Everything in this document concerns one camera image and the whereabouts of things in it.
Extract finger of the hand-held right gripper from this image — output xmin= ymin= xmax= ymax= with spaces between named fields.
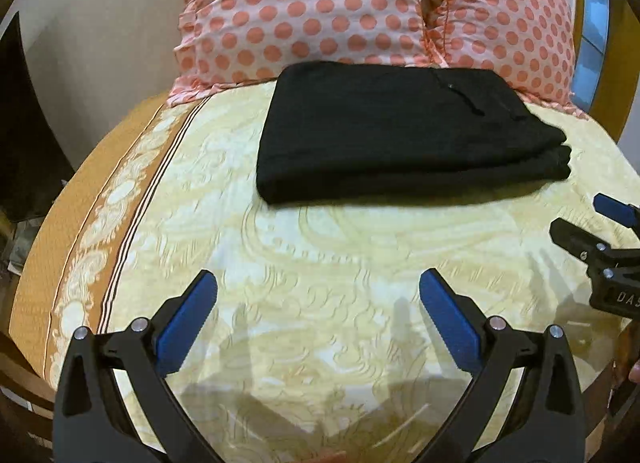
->
xmin=593 ymin=193 xmax=640 ymax=233
xmin=549 ymin=217 xmax=610 ymax=265

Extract black pants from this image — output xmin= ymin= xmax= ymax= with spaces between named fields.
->
xmin=256 ymin=62 xmax=574 ymax=205

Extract wood-framed window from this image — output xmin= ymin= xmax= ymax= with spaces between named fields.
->
xmin=525 ymin=0 xmax=640 ymax=144

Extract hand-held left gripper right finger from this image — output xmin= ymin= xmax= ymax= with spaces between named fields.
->
xmin=419 ymin=268 xmax=588 ymax=463

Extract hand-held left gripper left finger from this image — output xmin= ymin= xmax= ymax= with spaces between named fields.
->
xmin=52 ymin=269 xmax=226 ymax=463

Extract wooden bed frame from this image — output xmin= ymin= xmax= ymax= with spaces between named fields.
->
xmin=0 ymin=328 xmax=57 ymax=463

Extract black television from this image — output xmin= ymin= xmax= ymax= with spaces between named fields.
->
xmin=0 ymin=10 xmax=77 ymax=224

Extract yellow patterned bed sheet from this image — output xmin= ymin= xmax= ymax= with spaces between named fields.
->
xmin=7 ymin=78 xmax=640 ymax=463

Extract pink polka-dot ruffled pillow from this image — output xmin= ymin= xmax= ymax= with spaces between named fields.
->
xmin=167 ymin=0 xmax=447 ymax=108
xmin=416 ymin=0 xmax=589 ymax=120

